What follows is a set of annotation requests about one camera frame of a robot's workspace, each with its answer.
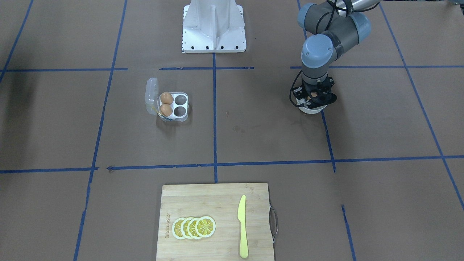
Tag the bamboo cutting board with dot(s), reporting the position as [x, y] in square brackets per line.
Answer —
[215, 222]

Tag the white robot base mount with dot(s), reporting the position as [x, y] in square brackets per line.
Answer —
[213, 26]

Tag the lemon slice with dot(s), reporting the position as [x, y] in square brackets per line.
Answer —
[177, 228]
[191, 229]
[205, 226]
[185, 228]

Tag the yellow plastic knife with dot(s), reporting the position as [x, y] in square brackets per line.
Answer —
[241, 216]

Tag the brown egg rear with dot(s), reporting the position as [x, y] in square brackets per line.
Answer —
[166, 98]

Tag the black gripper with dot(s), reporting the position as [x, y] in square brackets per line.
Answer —
[298, 92]

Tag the clear plastic egg box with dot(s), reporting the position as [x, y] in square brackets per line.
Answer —
[152, 101]

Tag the brown egg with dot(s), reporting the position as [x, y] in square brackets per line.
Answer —
[166, 110]
[166, 98]

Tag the white bowl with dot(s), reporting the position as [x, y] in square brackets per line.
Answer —
[307, 110]

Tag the brown egg front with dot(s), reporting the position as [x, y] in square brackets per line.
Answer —
[166, 110]

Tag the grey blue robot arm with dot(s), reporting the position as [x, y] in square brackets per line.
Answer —
[336, 26]

